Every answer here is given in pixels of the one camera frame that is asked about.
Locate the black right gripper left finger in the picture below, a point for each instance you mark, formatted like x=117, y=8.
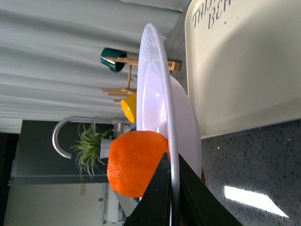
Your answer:
x=154, y=207

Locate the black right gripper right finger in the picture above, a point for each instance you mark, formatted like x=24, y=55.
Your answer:
x=199, y=207

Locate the orange fruit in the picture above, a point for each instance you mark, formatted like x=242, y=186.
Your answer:
x=133, y=159

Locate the white ceramic plate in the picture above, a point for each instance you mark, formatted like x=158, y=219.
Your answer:
x=164, y=107

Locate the potted green plant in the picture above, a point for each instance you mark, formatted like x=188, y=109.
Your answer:
x=88, y=149

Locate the silver faucet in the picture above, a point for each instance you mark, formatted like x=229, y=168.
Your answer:
x=65, y=130

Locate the yellow plastic mug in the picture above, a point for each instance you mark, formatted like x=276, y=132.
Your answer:
x=128, y=106

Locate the beige bear tray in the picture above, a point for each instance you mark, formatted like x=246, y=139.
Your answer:
x=243, y=62

